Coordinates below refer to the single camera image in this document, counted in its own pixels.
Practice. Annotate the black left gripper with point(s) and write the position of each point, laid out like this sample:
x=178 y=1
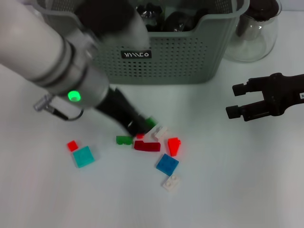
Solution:
x=118 y=107

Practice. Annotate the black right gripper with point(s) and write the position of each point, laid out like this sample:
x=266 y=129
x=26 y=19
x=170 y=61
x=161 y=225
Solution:
x=282 y=95

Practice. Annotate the green toy brick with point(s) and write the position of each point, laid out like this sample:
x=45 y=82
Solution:
x=123 y=140
x=151 y=121

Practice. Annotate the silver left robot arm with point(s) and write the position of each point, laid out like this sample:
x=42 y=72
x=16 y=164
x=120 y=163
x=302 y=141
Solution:
x=35 y=47

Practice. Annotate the grey-green perforated storage bin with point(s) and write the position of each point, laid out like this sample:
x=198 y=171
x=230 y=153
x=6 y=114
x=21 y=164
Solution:
x=190 y=59

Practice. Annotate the small red cube brick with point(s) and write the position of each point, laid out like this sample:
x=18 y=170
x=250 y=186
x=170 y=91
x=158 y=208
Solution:
x=140 y=136

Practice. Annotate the white toy brick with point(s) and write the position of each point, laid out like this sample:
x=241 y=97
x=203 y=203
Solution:
x=159 y=133

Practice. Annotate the dark red toy brick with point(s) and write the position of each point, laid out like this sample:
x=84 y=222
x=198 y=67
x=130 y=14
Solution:
x=147 y=146

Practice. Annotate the red slope toy brick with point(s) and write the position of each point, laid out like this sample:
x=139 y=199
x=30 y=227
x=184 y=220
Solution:
x=173 y=146

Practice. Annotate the blue square toy plate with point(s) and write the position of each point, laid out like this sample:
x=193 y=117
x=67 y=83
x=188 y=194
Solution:
x=167 y=164

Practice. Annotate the white flat two-stud plate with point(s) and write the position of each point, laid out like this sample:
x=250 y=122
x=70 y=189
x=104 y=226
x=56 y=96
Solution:
x=172 y=183

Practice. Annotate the glass carafe with black lid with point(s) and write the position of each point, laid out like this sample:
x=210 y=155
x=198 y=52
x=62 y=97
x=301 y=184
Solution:
x=256 y=40

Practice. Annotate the teal square toy brick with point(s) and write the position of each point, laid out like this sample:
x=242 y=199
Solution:
x=83 y=156

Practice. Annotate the flat red square brick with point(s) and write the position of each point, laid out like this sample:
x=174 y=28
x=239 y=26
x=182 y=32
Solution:
x=72 y=145

